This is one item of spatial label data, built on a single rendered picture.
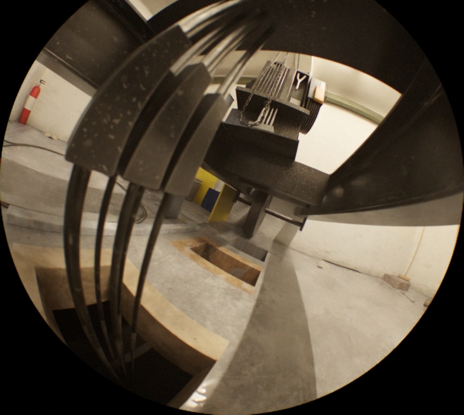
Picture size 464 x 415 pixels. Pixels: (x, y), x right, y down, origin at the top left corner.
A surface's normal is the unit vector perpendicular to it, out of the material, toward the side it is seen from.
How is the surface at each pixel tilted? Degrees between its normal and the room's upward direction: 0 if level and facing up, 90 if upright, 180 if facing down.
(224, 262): 90
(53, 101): 90
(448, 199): 180
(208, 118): 90
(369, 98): 180
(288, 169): 90
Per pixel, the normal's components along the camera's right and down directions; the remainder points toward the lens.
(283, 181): -0.31, -0.22
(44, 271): 0.86, 0.35
